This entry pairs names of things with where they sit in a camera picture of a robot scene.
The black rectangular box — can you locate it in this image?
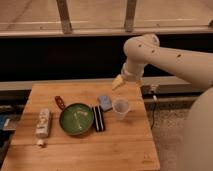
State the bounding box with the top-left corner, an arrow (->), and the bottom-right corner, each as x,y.
92,106 -> 105,132

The green ceramic bowl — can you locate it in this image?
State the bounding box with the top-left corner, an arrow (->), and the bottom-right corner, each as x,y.
59,103 -> 94,136

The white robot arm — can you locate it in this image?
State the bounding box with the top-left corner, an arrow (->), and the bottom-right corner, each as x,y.
112,34 -> 213,171

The red brown handle tool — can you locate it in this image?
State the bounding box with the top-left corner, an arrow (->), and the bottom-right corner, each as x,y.
55,96 -> 65,110

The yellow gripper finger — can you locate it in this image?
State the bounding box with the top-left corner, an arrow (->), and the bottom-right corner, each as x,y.
112,74 -> 124,90

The small white cap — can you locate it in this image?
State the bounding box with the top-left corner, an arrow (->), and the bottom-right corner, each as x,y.
37,139 -> 45,147

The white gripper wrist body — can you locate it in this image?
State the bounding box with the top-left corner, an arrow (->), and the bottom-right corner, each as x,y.
121,63 -> 144,82

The clear plastic cup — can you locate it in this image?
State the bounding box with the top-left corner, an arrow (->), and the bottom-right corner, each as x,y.
112,99 -> 130,120

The black cable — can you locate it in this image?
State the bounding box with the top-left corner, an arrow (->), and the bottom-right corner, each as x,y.
149,94 -> 159,131

